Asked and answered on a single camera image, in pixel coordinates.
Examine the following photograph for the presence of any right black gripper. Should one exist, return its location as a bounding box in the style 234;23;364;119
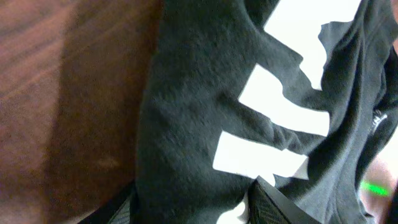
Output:
359;156;397;224

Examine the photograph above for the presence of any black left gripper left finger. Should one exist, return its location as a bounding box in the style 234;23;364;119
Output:
78;182;136;224

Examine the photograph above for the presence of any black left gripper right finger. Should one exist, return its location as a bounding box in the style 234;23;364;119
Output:
248;177;321;224

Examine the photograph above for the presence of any dark green Nike t-shirt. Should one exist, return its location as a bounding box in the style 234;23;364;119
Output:
131;0;397;223

